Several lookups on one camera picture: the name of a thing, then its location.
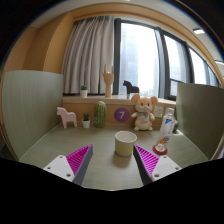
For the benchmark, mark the small round green cactus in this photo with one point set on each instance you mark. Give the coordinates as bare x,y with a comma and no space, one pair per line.
175,126

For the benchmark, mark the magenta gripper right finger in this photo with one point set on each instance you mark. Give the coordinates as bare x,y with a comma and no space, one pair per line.
153,167

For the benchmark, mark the white wall socket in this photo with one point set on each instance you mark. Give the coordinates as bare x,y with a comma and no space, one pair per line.
158,111

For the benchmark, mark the grey curtain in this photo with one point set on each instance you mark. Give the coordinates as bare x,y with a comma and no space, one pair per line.
90,48

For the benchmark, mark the left grey desk partition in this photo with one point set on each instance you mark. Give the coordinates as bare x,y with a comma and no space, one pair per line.
29,102

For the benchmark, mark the plush mouse toy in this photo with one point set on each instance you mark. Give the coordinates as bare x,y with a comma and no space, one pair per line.
143,115

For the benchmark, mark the grey desk partition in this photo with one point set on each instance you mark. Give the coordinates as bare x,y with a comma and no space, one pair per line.
200,114
29,102

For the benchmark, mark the red round coaster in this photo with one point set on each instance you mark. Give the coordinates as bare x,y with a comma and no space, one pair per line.
160,150

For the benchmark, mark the wooden hand model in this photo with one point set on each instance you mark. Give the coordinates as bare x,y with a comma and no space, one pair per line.
108,80

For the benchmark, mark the pale yellow paper cup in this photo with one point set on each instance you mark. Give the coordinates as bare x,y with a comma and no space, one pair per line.
124,142

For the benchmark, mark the right grey desk partition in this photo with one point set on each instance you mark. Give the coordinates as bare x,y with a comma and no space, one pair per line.
200,114

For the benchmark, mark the green ceramic cactus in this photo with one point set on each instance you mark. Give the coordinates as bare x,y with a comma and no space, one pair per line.
100,111

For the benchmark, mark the purple round number sign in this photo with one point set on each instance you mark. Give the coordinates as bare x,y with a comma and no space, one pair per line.
121,115

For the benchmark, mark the black horse figure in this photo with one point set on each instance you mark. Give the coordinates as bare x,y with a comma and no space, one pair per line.
130,88

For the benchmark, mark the small potted plant white pot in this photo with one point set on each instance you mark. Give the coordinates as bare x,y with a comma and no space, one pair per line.
86,120

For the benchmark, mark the clear plastic water bottle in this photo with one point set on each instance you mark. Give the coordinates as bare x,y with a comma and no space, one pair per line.
166,128

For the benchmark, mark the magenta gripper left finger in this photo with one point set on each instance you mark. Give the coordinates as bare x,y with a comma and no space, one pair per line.
72,167

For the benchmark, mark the potted plant on sill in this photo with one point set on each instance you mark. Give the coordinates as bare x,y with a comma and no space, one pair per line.
83,91

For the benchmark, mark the pink wooden horse figure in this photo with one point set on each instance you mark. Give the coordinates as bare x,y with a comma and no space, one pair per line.
67,116

